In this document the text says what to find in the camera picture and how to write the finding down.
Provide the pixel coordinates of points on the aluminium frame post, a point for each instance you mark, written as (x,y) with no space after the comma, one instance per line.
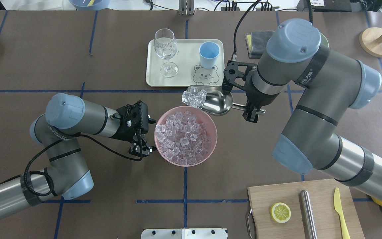
(186,7)

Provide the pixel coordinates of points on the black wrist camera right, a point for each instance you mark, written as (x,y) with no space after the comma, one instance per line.
(234,70)

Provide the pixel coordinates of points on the blue bowl off table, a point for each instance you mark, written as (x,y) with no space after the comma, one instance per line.
(91,5)

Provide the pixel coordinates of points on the yellow plastic knife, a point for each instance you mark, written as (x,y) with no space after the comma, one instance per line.
(338,208)

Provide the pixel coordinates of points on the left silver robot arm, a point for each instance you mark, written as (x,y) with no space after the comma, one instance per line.
(60,168)

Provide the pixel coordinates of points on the clear ice cubes pile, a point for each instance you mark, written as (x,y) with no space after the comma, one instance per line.
(184,137)

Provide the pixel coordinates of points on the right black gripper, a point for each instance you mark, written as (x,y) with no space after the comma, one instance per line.
(255,94)

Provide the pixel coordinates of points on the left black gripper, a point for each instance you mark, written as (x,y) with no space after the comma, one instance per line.
(126,132)

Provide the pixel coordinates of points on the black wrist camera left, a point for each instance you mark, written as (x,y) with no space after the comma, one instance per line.
(143,120)

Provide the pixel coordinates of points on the wooden mug tree stand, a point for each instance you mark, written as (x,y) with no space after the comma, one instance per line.
(371,41)

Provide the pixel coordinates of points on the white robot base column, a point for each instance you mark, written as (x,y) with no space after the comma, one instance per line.
(185,233)

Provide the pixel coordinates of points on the lemon half slice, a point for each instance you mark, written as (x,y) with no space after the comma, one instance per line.
(280,212)

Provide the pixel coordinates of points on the grey yellow cloth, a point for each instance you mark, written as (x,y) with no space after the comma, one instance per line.
(256,42)

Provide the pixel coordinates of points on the steel ice scoop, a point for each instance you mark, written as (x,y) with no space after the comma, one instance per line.
(218,104)

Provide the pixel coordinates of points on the clear wine glass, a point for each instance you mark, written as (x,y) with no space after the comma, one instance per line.
(165,46)

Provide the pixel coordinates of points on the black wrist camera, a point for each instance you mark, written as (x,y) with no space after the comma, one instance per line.
(234,70)
(143,120)

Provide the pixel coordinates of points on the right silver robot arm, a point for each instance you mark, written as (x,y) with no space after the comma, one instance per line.
(333,83)

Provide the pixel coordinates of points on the pink bowl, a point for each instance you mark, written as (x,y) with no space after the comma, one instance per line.
(164,152)

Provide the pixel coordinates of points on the steel cylinder muddler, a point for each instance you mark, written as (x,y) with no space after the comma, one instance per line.
(307,215)

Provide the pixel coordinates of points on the scooped ice cubes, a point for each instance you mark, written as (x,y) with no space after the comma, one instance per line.
(194,97)

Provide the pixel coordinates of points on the green bowl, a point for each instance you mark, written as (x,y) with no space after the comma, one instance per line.
(324,40)

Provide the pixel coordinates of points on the light blue cup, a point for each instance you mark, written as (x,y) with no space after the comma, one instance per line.
(209,52)

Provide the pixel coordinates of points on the cream bear tray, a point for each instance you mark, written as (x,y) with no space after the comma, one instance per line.
(190,71)

